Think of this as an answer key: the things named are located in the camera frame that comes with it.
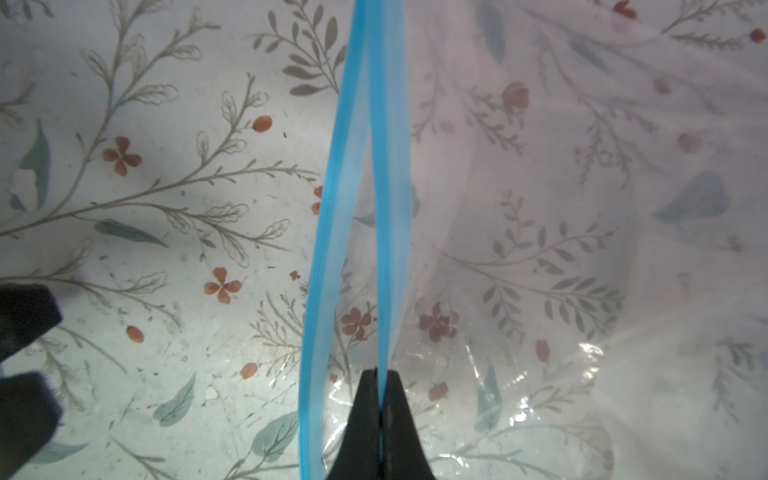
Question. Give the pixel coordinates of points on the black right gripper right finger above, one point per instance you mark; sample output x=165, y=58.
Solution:
x=402, y=455

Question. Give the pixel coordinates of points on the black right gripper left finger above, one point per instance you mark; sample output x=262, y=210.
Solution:
x=358, y=455

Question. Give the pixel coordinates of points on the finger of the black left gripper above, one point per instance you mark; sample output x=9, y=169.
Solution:
x=30, y=415
x=28, y=311

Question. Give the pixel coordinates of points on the clear zip top bag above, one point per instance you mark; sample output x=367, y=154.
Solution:
x=550, y=219

